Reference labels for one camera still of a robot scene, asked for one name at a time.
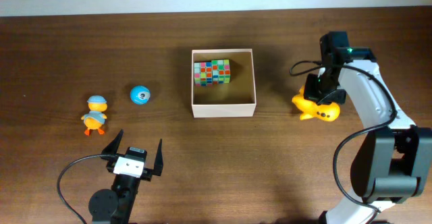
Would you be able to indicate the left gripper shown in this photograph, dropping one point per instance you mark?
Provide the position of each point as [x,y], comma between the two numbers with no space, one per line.
[147,173]

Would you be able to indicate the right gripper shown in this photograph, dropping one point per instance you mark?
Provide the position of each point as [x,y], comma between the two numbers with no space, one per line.
[333,96]

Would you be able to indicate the yellow rubber animal toy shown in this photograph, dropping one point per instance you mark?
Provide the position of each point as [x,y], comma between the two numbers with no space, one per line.
[311,110]

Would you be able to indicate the orange duck with blue hat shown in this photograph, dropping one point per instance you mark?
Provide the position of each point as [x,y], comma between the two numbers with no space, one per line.
[95,118]

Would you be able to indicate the colourful puzzle cube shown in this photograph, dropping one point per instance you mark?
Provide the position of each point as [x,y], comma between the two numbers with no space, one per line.
[203,73]
[221,71]

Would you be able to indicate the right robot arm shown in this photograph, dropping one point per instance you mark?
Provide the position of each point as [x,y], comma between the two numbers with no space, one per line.
[393,162]

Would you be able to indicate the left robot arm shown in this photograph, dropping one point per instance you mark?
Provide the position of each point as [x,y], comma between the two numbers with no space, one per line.
[114,205]

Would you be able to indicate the blue one-eyed ball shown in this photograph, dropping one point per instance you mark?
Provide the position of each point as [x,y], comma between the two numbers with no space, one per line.
[140,95]

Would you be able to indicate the beige open cardboard box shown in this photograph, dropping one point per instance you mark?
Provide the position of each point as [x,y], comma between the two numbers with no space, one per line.
[236,99]

